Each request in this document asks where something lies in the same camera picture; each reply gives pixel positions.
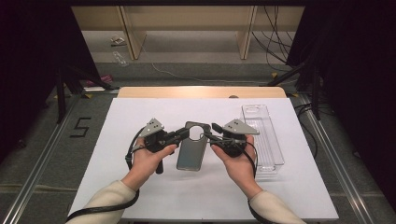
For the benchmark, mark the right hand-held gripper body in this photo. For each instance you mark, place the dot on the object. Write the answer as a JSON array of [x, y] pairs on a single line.
[[238, 128]]

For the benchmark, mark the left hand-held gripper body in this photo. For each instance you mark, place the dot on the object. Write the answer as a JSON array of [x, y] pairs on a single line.
[[152, 130]]

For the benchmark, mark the grey phone case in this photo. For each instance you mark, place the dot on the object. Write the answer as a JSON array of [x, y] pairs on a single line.
[[191, 155]]

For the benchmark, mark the clear plastic packaging box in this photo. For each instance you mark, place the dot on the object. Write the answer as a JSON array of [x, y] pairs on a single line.
[[269, 149]]

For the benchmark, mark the person's left hand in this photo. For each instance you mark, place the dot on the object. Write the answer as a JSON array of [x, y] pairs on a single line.
[[143, 165]]

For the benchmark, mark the person's right hand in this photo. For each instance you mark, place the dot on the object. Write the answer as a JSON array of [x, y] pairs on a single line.
[[241, 169]]

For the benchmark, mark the white table sheet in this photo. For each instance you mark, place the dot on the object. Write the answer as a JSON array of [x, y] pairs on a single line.
[[202, 199]]

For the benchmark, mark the pink packet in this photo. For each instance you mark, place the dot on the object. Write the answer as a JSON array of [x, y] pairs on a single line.
[[104, 79]]

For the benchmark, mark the white flat board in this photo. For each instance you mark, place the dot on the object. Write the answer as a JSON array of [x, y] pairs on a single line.
[[93, 89]]

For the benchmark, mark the clear plastic wrapper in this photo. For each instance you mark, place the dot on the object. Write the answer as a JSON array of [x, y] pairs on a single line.
[[120, 59]]

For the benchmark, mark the black metal stand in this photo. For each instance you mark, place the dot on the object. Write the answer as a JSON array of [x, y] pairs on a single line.
[[61, 102], [316, 93]]

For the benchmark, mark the long wooden desk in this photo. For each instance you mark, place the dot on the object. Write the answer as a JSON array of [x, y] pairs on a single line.
[[186, 18]]

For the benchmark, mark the black curtain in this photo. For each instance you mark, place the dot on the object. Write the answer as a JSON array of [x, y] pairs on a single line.
[[358, 77], [25, 62]]

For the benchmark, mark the aluminium floor rail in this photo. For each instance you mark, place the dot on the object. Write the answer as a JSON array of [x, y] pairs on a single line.
[[36, 174], [344, 174]]

